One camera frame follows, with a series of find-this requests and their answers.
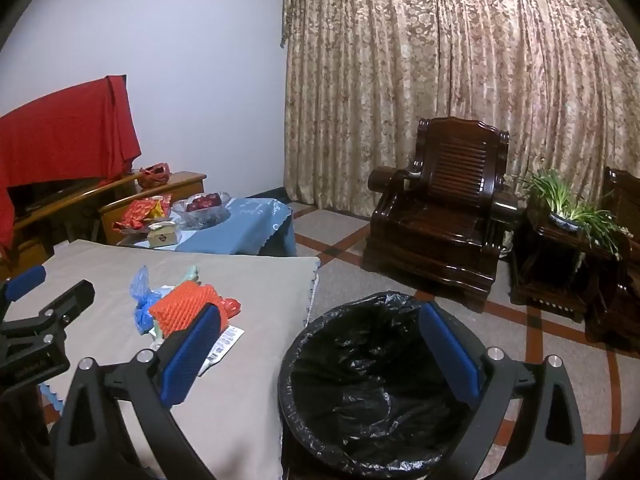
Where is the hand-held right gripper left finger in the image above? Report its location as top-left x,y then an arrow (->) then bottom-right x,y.
52,302 -> 223,480

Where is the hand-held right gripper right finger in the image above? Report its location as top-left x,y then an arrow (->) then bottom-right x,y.
419,302 -> 586,480

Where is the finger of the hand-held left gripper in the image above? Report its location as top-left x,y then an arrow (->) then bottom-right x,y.
0,280 -> 96,391
0,265 -> 47,311

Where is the white paper leaflet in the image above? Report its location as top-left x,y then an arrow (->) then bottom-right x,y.
197,325 -> 246,377

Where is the orange foam fruit net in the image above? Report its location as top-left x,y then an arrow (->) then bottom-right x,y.
149,281 -> 223,338

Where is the blue plastic bag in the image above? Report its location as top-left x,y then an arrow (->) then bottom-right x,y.
129,266 -> 163,335

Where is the black trash bin with liner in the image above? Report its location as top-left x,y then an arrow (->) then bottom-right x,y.
277,291 -> 501,480

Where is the beige table cloth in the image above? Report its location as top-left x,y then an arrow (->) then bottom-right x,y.
0,240 -> 321,480

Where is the red patterned snack bag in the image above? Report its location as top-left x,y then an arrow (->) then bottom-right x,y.
114,194 -> 173,233

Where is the small beige box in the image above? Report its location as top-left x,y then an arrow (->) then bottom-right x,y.
146,222 -> 180,249

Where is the dark wooden armchair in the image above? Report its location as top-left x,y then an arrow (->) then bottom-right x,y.
361,116 -> 521,313
585,166 -> 640,356

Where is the blue tablecloth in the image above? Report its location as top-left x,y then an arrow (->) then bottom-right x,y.
175,197 -> 297,257

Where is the dark wooden side table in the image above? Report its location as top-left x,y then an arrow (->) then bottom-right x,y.
509,205 -> 626,323

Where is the glass fruit bowl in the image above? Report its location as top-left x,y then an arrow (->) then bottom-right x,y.
172,191 -> 232,231

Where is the red basket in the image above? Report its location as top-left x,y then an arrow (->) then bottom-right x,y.
137,162 -> 172,189

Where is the red cloth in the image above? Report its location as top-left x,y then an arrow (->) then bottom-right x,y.
0,75 -> 142,251

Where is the potted green plant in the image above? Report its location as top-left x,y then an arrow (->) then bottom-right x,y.
505,167 -> 633,261

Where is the beige patterned curtain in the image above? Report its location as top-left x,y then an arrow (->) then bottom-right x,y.
280,0 -> 640,233

